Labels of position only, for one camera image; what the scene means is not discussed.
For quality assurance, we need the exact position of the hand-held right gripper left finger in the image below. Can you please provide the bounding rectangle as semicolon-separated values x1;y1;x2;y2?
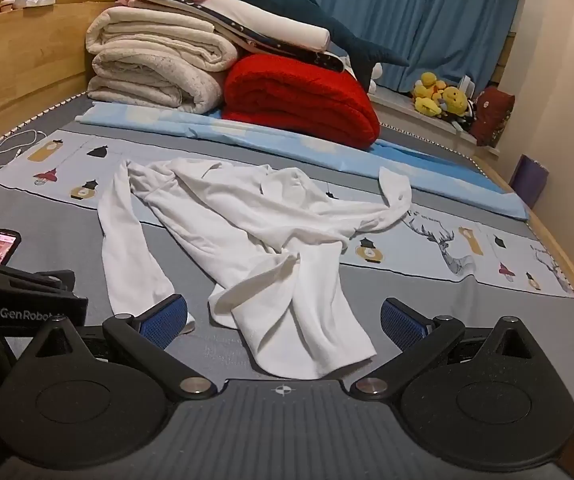
17;294;219;402

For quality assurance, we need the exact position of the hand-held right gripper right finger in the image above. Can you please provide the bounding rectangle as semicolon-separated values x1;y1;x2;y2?
349;297;550;402

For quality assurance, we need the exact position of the white long-sleeved garment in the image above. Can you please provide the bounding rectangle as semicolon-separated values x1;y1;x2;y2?
97;157;413;381

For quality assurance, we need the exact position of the grey printed bed sheet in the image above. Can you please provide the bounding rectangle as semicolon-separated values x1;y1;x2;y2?
0;92;574;411

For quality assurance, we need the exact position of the light blue folded sheet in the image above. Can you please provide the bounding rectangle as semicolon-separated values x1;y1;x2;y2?
76;102;530;220

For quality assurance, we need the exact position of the purple box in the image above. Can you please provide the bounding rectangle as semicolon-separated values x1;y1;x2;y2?
509;154;550;210

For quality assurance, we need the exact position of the dark red bag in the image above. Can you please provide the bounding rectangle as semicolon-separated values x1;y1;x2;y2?
469;86;516;148

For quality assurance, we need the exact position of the yellow plush toy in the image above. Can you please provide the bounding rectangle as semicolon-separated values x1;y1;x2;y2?
413;72;450;117
439;86;471;119

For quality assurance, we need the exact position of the red folded blanket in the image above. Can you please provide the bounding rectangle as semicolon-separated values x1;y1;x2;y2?
223;54;382;150

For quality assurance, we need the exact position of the quilt with dark starry trim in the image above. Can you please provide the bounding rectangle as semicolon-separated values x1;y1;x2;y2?
132;0;348;75

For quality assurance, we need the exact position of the cream folded blanket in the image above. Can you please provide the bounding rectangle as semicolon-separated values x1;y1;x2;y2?
86;6;240;73

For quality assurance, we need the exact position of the blue curtain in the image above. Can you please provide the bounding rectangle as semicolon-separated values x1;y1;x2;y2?
294;0;574;98

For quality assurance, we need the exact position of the white pillow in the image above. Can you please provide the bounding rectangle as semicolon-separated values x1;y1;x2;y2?
202;0;330;51

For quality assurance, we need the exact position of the dark teal shark plush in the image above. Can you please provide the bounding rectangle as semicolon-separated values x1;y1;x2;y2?
217;0;410;88

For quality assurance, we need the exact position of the white charging cable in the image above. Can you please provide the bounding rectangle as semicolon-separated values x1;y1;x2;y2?
0;129;48;168

